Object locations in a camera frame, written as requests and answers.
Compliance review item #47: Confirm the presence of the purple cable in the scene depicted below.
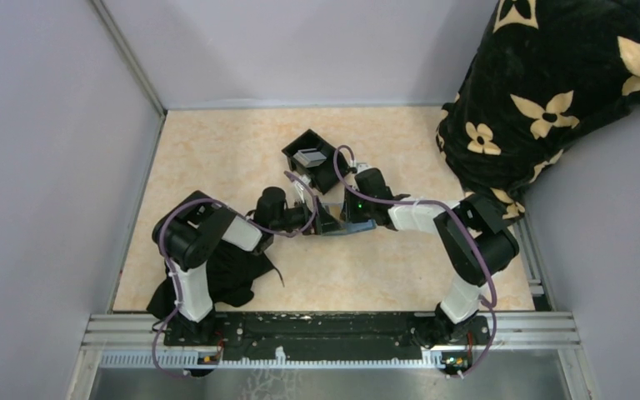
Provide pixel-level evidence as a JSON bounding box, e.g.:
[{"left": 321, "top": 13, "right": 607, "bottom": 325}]
[
  {"left": 151, "top": 169, "right": 321, "bottom": 382},
  {"left": 333, "top": 145, "right": 499, "bottom": 379}
]

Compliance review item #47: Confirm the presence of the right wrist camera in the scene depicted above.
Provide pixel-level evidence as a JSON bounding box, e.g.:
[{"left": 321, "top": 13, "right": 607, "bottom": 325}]
[{"left": 350, "top": 161, "right": 373, "bottom": 174}]

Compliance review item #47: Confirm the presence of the black floral blanket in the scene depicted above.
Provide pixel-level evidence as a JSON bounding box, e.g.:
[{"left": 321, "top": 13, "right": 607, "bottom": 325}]
[{"left": 436, "top": 1, "right": 640, "bottom": 224}]

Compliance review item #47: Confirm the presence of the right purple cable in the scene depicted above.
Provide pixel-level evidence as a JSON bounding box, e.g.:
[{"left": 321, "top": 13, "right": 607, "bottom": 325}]
[{"left": 333, "top": 145, "right": 499, "bottom": 379}]

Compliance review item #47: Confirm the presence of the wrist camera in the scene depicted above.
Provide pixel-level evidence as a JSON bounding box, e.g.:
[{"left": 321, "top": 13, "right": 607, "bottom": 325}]
[
  {"left": 350, "top": 161, "right": 373, "bottom": 174},
  {"left": 292, "top": 181, "right": 313, "bottom": 206}
]

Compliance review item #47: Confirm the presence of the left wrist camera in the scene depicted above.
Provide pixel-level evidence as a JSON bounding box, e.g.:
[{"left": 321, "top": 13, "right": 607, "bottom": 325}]
[{"left": 292, "top": 181, "right": 313, "bottom": 206}]

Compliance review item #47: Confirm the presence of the blue card holder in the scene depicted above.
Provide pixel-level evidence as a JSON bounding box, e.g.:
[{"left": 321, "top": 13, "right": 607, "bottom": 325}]
[{"left": 316, "top": 203, "right": 377, "bottom": 236}]

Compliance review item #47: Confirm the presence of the aluminium frame rail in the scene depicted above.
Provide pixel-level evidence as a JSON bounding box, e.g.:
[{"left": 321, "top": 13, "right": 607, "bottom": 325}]
[{"left": 81, "top": 312, "right": 581, "bottom": 370}]

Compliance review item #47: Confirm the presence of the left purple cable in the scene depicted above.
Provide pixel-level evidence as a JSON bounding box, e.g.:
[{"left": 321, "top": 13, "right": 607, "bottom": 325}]
[{"left": 151, "top": 169, "right": 321, "bottom": 382}]

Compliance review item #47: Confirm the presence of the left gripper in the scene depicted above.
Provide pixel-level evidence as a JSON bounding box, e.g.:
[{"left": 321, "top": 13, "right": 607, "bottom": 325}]
[{"left": 271, "top": 195, "right": 343, "bottom": 235}]

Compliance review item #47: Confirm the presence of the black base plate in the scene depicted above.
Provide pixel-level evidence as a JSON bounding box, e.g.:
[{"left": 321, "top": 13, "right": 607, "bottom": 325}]
[{"left": 163, "top": 310, "right": 489, "bottom": 363}]

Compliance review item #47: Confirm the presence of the grey card stack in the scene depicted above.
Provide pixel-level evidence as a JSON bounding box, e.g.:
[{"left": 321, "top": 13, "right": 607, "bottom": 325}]
[{"left": 292, "top": 148, "right": 327, "bottom": 168}]

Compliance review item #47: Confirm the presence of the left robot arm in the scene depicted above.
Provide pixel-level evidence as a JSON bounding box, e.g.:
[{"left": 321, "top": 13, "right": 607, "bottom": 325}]
[{"left": 146, "top": 187, "right": 344, "bottom": 345}]

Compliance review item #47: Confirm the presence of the black cloth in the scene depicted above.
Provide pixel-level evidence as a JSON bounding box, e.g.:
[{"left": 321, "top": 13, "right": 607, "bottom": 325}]
[{"left": 146, "top": 242, "right": 285, "bottom": 321}]

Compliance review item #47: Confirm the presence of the black card tray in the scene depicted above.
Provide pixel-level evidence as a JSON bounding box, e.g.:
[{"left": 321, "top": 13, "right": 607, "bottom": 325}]
[{"left": 281, "top": 129, "right": 339, "bottom": 194}]

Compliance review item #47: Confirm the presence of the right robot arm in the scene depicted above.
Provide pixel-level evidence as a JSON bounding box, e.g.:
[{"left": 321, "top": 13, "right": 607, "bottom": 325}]
[{"left": 344, "top": 167, "right": 520, "bottom": 343}]

